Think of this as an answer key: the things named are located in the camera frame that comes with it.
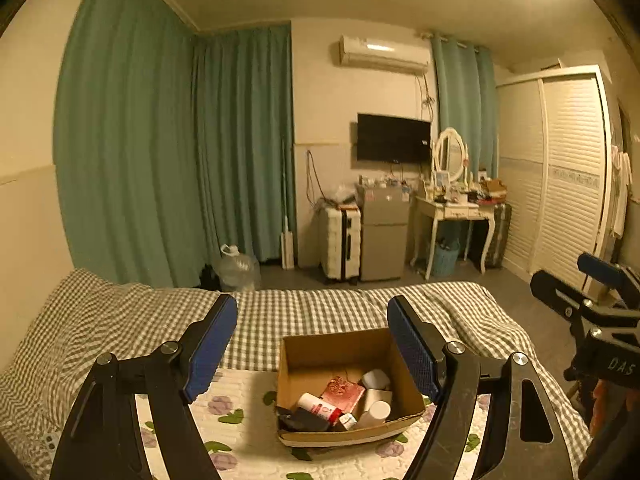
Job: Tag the blue basket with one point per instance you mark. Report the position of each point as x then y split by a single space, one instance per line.
445 260

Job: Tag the small brown box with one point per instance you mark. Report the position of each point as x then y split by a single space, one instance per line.
494 187

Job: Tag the clear plastic bag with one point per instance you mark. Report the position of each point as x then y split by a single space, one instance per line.
342 195

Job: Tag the white bottle with red label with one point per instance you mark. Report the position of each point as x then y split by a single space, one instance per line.
312 402

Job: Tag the silver fridge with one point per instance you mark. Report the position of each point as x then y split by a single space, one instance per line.
382 235

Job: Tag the black charger adapter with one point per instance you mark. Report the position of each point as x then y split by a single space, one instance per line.
305 420

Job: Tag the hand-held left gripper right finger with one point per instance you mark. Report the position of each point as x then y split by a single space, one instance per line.
412 347

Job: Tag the brown cardboard box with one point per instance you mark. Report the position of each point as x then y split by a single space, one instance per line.
305 355

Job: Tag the small photo frame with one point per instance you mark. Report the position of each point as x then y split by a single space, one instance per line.
442 178

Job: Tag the black wall television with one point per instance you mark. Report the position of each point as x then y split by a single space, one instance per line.
392 137

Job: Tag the hanging white garment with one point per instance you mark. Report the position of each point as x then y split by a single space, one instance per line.
620 190

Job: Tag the teal curtain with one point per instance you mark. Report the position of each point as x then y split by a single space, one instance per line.
245 150
125 135
465 95

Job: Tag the clear water jug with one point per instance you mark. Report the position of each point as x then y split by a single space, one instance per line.
242 270

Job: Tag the red patterned box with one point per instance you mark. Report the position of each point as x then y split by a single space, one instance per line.
342 394

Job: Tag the white suitcase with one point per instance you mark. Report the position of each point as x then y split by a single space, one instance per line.
335 245

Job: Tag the white louvred wardrobe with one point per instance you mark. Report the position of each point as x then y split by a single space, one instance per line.
565 180

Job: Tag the dark suitcase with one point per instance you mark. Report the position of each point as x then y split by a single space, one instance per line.
500 235

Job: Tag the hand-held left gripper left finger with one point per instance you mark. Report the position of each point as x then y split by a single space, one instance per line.
212 345

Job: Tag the white oval vanity mirror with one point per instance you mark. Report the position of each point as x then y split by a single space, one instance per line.
450 152

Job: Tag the white dressing table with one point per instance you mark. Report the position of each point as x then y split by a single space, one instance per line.
450 210

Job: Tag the black bag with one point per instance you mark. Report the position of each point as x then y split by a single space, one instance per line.
210 277

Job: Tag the white round bottle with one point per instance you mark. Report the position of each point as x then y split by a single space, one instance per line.
377 412

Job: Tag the grey checked bedsheet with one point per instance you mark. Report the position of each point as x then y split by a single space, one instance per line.
325 310

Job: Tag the white air conditioner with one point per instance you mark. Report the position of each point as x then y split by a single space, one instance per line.
382 52

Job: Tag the air conditioner pipe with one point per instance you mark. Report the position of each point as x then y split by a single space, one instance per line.
426 95

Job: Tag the person's right hand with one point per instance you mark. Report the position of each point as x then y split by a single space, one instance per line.
607 405

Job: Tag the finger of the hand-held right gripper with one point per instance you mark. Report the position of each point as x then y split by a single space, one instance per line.
555 287
602 266

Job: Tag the white charger adapter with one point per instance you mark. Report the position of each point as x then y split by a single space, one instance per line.
375 379

